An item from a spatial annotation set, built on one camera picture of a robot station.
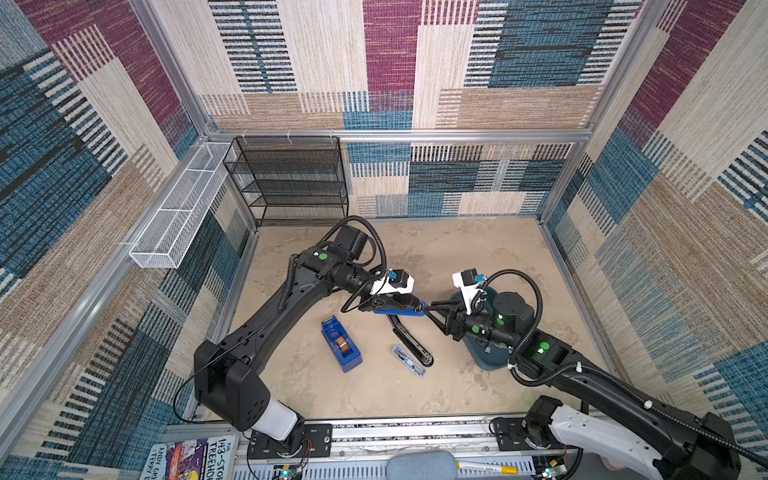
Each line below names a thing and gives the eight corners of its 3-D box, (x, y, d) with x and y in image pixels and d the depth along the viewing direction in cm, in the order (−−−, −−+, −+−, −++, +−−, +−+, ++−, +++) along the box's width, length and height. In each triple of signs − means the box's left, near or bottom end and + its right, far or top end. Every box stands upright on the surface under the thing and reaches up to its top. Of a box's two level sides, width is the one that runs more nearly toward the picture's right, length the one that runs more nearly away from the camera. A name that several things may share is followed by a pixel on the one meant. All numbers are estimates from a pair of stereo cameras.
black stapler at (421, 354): (427, 370, 86) (427, 367, 84) (391, 333, 93) (391, 330, 91) (435, 362, 87) (436, 359, 85) (399, 326, 94) (399, 322, 92)
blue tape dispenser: (345, 373, 85) (343, 365, 80) (321, 334, 92) (317, 324, 87) (363, 361, 87) (361, 352, 82) (338, 323, 95) (335, 313, 90)
